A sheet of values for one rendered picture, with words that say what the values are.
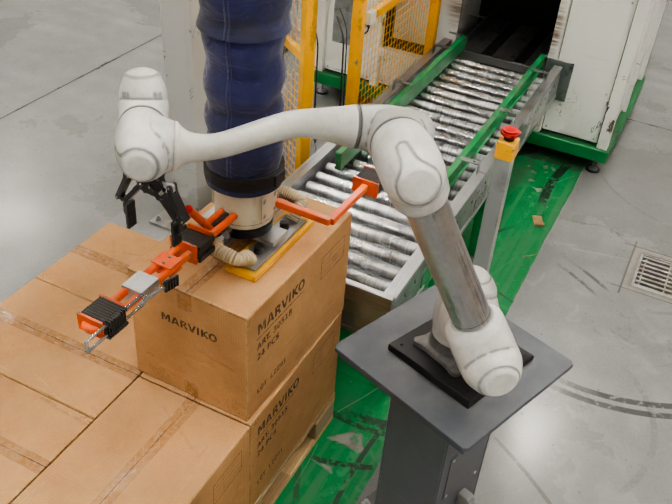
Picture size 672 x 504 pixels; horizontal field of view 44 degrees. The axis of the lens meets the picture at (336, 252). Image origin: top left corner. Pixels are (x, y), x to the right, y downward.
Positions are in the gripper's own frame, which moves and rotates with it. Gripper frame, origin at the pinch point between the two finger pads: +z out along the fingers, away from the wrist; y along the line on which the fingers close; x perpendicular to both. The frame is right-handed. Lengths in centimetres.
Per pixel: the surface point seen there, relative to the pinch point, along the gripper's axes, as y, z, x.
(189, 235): 2.5, 12.4, -16.9
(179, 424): -4, 67, 0
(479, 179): -32, 62, -171
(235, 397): -16, 59, -11
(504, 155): -49, 26, -132
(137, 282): 1.4, 12.5, 5.8
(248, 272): -10.5, 25.1, -25.6
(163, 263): 0.9, 12.6, -3.7
